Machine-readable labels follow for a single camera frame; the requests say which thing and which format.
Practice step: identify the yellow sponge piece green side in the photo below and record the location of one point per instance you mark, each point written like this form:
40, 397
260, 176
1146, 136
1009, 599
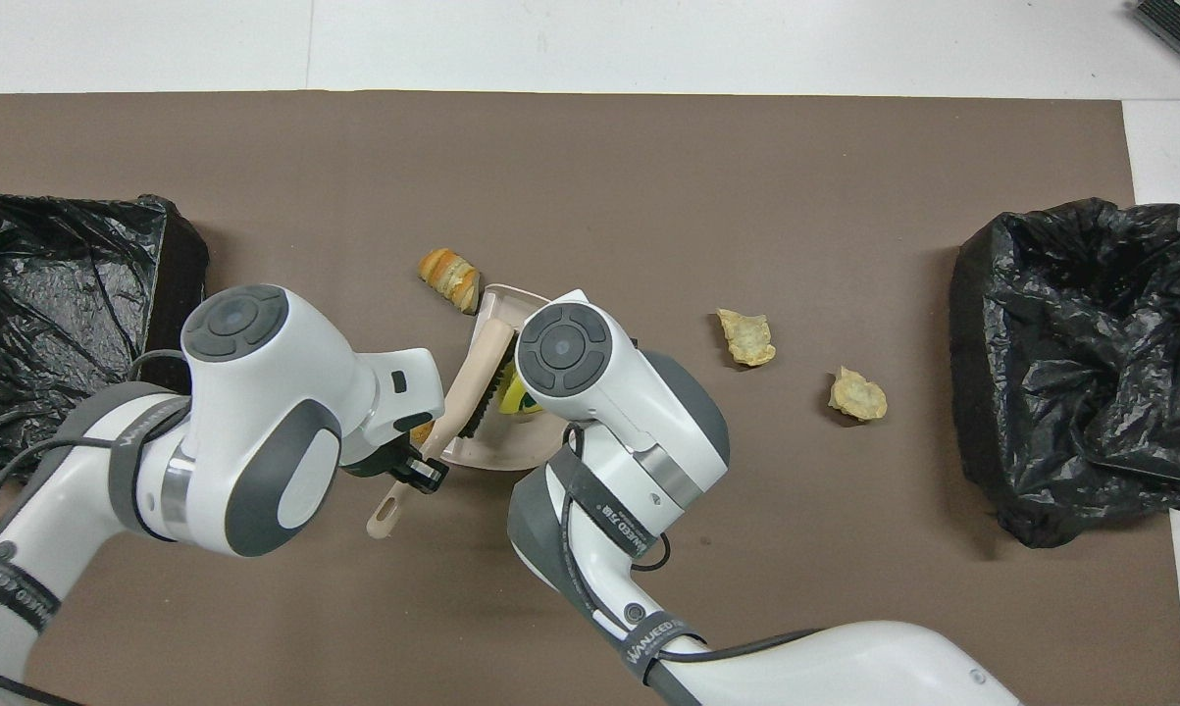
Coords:
513, 397

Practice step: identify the pale bread chunk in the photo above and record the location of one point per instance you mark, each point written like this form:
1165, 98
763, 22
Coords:
746, 336
857, 395

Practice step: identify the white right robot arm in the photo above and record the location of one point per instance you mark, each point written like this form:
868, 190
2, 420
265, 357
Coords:
609, 412

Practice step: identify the black bag-lined bin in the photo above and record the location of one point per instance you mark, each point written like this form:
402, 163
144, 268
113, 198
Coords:
1080, 373
60, 314

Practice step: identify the beige hand brush black bristles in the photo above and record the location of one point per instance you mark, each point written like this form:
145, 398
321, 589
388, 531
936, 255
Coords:
482, 363

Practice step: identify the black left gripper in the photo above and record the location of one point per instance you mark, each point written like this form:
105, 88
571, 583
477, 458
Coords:
379, 463

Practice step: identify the orange crusted bread piece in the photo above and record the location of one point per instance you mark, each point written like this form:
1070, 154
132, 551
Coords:
449, 277

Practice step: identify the beige plastic dustpan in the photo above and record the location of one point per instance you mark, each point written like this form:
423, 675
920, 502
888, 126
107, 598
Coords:
501, 451

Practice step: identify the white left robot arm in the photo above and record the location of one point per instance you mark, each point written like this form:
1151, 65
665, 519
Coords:
256, 412

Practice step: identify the brown table mat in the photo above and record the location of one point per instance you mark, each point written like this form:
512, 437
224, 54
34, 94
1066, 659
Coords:
648, 176

